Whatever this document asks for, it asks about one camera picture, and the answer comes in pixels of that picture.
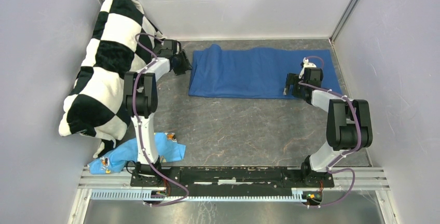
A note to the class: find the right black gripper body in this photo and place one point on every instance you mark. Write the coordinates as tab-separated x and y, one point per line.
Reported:
297	89

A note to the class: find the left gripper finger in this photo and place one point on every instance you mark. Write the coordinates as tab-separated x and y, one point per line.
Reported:
185	64
176	66

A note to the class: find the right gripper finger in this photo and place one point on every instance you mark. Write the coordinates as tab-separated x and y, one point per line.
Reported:
292	79
287	88

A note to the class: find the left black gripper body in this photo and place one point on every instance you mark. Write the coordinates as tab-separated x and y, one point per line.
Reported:
176	53

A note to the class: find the blue surgical drape cloth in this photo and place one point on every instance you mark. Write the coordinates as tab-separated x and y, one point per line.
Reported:
257	73

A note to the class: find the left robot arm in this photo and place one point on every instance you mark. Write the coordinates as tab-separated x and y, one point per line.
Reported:
140	97

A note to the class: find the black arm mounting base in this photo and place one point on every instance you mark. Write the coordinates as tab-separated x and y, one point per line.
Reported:
219	181

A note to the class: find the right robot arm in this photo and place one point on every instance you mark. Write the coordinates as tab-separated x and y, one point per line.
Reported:
348	127

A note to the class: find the black white checkered pillow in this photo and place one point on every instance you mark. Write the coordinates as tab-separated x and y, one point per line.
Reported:
122	41

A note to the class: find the light blue patterned cloth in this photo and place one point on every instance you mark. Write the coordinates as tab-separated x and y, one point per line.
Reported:
114	161

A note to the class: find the white slotted cable duct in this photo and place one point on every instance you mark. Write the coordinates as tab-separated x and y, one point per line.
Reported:
158	196

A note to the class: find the aluminium frame rail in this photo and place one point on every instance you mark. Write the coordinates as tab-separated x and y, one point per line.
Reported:
366	179

